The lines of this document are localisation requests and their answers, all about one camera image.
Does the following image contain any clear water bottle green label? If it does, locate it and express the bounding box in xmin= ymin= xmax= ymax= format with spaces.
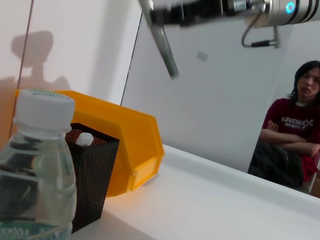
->
xmin=0 ymin=88 xmax=78 ymax=240

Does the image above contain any seated person red t-shirt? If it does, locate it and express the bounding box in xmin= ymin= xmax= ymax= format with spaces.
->
xmin=247 ymin=60 xmax=320 ymax=189

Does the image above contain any yellow plastic bin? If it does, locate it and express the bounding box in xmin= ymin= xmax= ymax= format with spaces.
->
xmin=15 ymin=89 xmax=165 ymax=199

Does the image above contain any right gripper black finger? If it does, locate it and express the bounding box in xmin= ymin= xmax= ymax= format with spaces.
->
xmin=150 ymin=2 xmax=186 ymax=26

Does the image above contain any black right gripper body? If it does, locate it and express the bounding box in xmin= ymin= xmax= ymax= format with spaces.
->
xmin=183 ymin=0 xmax=266 ymax=28

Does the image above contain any black mesh pen holder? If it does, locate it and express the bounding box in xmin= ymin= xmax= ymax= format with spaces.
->
xmin=65 ymin=122 xmax=121 ymax=235

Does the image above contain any green utility knife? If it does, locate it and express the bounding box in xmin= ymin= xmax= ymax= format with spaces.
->
xmin=77 ymin=132 xmax=94 ymax=147

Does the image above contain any grey marker pen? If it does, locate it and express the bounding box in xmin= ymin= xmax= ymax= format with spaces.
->
xmin=138 ymin=0 xmax=181 ymax=80

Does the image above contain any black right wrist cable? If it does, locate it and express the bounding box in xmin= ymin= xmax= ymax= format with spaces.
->
xmin=240 ymin=13 xmax=284 ymax=50

